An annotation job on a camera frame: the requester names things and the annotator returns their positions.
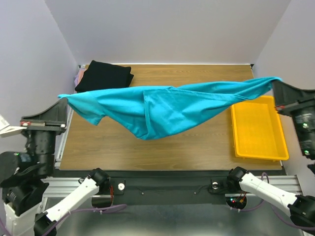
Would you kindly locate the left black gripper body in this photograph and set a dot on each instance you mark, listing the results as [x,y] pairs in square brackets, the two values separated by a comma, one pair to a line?
[45,140]

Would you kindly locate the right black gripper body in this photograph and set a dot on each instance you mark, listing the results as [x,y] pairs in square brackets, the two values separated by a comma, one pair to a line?
[296,105]

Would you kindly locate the teal t shirt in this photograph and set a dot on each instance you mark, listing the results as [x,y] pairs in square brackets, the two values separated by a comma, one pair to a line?
[155,112]

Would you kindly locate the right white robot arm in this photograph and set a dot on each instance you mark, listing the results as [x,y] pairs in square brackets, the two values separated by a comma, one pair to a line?
[300,208]

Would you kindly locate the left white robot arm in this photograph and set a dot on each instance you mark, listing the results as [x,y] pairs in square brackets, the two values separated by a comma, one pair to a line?
[22,175]

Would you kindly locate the lilac folded t shirt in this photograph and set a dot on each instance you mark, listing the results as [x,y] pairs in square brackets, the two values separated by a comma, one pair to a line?
[79,76]

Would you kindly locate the yellow plastic tray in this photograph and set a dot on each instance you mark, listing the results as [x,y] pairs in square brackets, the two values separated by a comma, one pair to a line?
[257,130]

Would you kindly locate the black folded t shirt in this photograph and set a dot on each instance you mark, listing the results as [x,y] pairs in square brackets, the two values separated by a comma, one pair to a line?
[100,75]

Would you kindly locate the left side aluminium rail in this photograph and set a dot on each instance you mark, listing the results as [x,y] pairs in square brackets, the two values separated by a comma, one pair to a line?
[63,139]

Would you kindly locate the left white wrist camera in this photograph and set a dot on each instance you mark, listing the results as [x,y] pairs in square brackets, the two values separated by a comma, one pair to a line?
[6,130]

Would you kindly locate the aluminium extrusion rail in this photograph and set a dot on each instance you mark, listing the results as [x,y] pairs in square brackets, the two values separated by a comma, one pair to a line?
[60,187]

